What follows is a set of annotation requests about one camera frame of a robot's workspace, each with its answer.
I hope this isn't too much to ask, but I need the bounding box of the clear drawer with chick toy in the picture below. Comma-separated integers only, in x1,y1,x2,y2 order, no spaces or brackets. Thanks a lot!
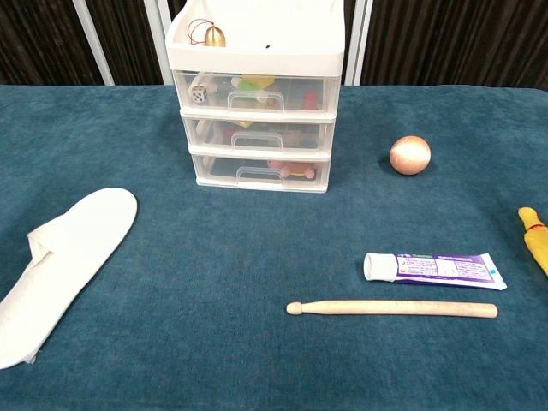
182,116,334,154

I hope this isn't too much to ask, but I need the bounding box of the yellow green toy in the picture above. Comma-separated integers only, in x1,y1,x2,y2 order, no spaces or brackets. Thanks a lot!
230,75,275,93

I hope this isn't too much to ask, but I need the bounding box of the yellow rubber chicken toy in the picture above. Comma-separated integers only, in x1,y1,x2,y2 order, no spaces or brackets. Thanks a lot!
517,206,548,275

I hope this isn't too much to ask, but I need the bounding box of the wooden drumstick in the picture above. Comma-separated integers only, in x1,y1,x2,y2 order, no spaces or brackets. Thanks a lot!
285,300,499,319

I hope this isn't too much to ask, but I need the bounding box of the pink toy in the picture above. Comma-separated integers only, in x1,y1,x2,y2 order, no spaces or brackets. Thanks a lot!
267,160,318,178

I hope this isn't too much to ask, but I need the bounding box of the clear drawer with dice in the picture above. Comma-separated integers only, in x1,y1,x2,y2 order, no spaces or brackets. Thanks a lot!
172,70,342,116

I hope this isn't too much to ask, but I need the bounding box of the teal table cloth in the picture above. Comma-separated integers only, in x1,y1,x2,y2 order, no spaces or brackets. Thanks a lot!
0,83,548,411

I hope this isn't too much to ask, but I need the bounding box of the white frame post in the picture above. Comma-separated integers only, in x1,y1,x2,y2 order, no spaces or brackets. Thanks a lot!
72,0,115,86
145,0,176,86
342,0,374,86

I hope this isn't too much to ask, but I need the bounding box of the copper coloured ball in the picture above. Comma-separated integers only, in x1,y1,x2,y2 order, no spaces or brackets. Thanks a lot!
389,135,432,176

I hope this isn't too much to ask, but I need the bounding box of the white flat slipper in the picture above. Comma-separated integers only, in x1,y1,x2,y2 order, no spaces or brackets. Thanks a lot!
0,187,139,370

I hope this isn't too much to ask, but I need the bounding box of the white plastic drawer organizer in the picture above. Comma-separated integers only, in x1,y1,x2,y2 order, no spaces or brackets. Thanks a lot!
165,0,346,193

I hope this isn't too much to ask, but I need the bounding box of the purple white toothpaste tube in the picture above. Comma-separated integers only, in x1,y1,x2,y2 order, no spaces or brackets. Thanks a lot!
363,252,508,291

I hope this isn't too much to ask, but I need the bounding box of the gold bell with red cord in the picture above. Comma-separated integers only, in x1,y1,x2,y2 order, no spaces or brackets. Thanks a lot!
187,19,227,47

